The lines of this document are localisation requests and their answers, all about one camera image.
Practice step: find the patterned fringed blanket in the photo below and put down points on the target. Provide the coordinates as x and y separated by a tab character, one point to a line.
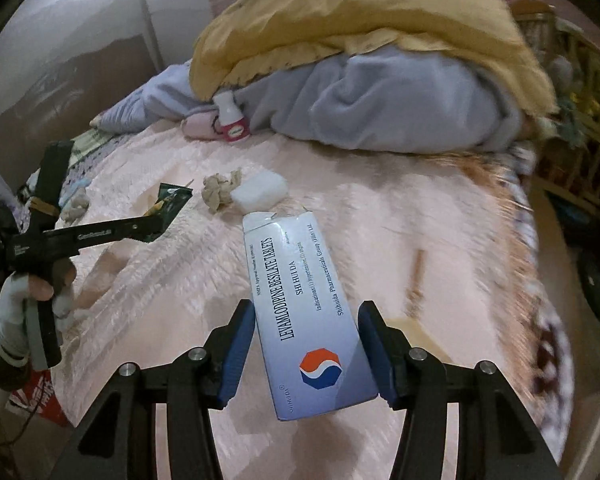
538	226

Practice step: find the white foam block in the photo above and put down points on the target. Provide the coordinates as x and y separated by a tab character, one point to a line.
260	192

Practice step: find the white bottle pink label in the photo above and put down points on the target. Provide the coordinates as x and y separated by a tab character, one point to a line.
233	124

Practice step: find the crumpled brown tissue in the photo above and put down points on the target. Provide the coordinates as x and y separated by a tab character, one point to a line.
217	189

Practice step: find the red white carton box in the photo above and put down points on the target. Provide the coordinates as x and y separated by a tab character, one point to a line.
37	398

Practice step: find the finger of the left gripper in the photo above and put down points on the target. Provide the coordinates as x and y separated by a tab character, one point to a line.
63	243

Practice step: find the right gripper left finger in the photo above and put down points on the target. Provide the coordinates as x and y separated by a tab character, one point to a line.
148	418

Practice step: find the white blue tablet box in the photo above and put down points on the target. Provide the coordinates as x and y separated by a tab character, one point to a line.
312	353

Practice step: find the gloved left hand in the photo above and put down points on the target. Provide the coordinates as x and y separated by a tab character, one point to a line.
24	298

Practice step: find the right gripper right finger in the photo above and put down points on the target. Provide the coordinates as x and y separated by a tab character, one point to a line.
497	438

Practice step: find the dark green snack wrapper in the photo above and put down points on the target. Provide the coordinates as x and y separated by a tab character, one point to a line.
171	200

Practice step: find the wooden baby crib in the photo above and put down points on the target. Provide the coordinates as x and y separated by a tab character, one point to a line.
569	165

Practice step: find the grey-blue quilt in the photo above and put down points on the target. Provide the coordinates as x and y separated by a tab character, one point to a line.
386	101

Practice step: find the yellow blanket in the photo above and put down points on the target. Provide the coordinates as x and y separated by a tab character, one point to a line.
254	38

